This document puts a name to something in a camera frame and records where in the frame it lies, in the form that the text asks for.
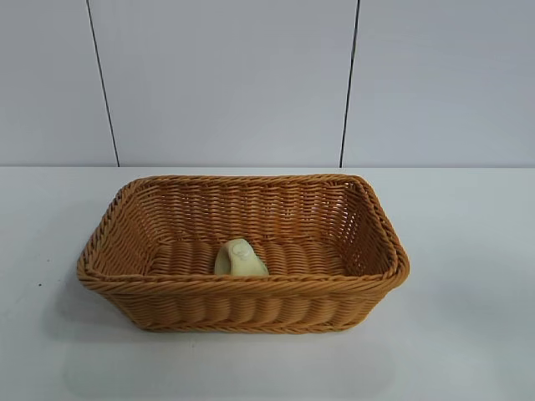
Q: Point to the pale yellow egg yolk pastry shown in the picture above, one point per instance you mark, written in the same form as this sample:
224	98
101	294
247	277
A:
244	265

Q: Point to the tan woven wicker basket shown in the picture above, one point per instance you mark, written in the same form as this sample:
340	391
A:
234	301

